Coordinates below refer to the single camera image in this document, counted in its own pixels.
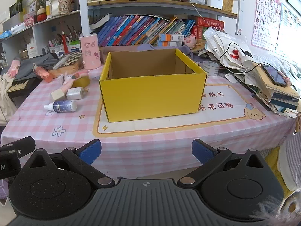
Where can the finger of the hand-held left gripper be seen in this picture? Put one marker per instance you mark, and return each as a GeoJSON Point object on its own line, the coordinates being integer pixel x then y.
{"type": "Point", "coordinates": [25, 144]}

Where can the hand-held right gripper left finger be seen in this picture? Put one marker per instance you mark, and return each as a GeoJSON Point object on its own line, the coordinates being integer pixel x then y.
{"type": "Point", "coordinates": [90, 151]}

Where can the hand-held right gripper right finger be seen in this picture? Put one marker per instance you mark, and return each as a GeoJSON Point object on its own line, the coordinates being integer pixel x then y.
{"type": "Point", "coordinates": [202, 151]}

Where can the small bottle blue label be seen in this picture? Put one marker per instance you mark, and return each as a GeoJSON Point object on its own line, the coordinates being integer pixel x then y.
{"type": "Point", "coordinates": [64, 106]}

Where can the beige eraser block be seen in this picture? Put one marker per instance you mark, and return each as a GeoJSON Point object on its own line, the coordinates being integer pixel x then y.
{"type": "Point", "coordinates": [58, 94]}

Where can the white wall charger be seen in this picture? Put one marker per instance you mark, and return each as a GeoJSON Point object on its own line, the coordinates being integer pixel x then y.
{"type": "Point", "coordinates": [74, 93]}

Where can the yellow tape roll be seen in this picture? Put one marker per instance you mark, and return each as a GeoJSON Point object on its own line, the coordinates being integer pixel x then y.
{"type": "Point", "coordinates": [81, 82]}

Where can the yellow cardboard box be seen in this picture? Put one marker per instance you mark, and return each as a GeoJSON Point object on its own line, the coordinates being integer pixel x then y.
{"type": "Point", "coordinates": [150, 98]}

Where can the pink plush bunny toy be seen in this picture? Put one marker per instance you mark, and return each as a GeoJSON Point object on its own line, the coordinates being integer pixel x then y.
{"type": "Point", "coordinates": [70, 77]}

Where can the pink checkered desktop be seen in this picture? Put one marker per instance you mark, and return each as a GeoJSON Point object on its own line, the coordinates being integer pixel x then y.
{"type": "Point", "coordinates": [58, 122]}

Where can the beige tote bag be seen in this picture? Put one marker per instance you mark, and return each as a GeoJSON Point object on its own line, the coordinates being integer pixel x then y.
{"type": "Point", "coordinates": [6, 98]}

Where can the orange pink spray bottle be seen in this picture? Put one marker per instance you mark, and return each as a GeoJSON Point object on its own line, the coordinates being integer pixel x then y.
{"type": "Point", "coordinates": [44, 74]}

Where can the pink knitted glove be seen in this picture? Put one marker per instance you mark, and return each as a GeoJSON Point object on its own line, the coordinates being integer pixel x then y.
{"type": "Point", "coordinates": [13, 68]}

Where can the white paper tag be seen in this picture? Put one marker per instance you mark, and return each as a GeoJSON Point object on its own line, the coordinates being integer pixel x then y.
{"type": "Point", "coordinates": [231, 78]}

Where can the clear tape roll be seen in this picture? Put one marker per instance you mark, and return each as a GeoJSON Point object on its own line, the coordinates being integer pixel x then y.
{"type": "Point", "coordinates": [210, 72]}

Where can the grey cloth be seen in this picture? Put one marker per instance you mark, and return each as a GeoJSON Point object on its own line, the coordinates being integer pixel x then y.
{"type": "Point", "coordinates": [30, 64]}

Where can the person's striped clothing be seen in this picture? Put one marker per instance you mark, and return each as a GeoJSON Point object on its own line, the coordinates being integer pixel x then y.
{"type": "Point", "coordinates": [290, 160]}

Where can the fluffy grey cuff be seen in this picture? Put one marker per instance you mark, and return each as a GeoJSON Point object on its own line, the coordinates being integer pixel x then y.
{"type": "Point", "coordinates": [270, 213]}

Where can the wooden chess box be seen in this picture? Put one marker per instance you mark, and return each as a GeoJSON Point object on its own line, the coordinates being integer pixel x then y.
{"type": "Point", "coordinates": [70, 60]}

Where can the white straw box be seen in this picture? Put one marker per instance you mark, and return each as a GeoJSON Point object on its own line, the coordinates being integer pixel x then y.
{"type": "Point", "coordinates": [31, 50]}

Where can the stack of worn books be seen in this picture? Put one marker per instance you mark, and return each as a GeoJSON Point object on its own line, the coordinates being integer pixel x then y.
{"type": "Point", "coordinates": [279, 94]}

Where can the pink cylindrical cup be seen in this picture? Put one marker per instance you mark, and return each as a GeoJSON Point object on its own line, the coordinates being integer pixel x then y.
{"type": "Point", "coordinates": [90, 51]}

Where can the white printed pen cup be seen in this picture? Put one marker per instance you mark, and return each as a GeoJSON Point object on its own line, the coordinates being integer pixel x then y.
{"type": "Point", "coordinates": [57, 49]}

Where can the purple cloth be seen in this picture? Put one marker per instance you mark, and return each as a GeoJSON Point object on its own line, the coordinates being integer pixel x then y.
{"type": "Point", "coordinates": [188, 51]}

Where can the white power adapter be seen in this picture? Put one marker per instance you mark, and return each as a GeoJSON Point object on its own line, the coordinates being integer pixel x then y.
{"type": "Point", "coordinates": [244, 58]}

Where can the black smartphone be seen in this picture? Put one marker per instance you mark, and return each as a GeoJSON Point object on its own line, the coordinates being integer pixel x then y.
{"type": "Point", "coordinates": [272, 74]}

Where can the green lid wipe canister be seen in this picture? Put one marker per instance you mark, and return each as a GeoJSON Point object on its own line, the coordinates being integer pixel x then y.
{"type": "Point", "coordinates": [75, 46]}

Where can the pile of white plastic bags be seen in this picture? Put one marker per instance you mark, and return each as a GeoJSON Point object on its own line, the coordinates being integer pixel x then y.
{"type": "Point", "coordinates": [218, 44]}

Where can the red doll ornament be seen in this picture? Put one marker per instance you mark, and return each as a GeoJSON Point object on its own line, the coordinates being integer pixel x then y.
{"type": "Point", "coordinates": [65, 42]}

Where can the pink pen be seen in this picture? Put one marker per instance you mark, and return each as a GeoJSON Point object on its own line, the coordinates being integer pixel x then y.
{"type": "Point", "coordinates": [285, 78]}

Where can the pink pig plush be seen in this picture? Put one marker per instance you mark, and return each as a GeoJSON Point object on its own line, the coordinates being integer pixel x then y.
{"type": "Point", "coordinates": [190, 42]}

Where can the blue packet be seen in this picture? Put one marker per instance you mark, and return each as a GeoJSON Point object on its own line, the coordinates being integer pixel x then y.
{"type": "Point", "coordinates": [4, 35]}

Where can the orange blue medicine box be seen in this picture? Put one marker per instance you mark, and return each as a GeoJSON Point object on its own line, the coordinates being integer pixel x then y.
{"type": "Point", "coordinates": [169, 43]}
{"type": "Point", "coordinates": [171, 37]}

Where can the white corner shelf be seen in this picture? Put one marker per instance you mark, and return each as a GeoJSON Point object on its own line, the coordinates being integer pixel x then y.
{"type": "Point", "coordinates": [42, 30]}

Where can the white tissue packet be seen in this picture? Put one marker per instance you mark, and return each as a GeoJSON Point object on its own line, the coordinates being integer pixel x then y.
{"type": "Point", "coordinates": [17, 28]}

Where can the bunch of pens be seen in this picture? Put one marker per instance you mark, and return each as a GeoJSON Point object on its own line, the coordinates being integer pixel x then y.
{"type": "Point", "coordinates": [70, 31]}

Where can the pink tin box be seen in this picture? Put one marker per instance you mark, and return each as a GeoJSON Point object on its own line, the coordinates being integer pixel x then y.
{"type": "Point", "coordinates": [29, 19]}

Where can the red boxed books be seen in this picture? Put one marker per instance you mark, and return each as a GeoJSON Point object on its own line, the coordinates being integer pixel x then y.
{"type": "Point", "coordinates": [209, 26]}

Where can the row of blue children's books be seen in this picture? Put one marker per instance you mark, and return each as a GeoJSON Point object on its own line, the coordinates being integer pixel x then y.
{"type": "Point", "coordinates": [131, 30]}

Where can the thick black book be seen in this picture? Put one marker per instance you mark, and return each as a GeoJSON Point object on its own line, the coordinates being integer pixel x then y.
{"type": "Point", "coordinates": [101, 21]}

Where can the red wooden doll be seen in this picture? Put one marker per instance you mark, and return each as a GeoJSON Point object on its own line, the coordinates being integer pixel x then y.
{"type": "Point", "coordinates": [41, 14]}

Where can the white pill bottle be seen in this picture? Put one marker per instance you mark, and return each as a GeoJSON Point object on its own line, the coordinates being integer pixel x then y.
{"type": "Point", "coordinates": [48, 9]}

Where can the white fabric pouch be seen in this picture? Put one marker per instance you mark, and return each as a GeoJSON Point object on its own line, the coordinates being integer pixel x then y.
{"type": "Point", "coordinates": [61, 2]}

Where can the alphabet wall poster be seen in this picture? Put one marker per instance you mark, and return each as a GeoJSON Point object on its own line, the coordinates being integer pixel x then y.
{"type": "Point", "coordinates": [265, 16]}

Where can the white wall chart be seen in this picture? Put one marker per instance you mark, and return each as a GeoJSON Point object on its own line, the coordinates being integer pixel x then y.
{"type": "Point", "coordinates": [289, 28]}

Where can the white frame wooden bookshelf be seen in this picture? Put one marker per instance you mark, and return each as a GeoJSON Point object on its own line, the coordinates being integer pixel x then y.
{"type": "Point", "coordinates": [141, 4]}

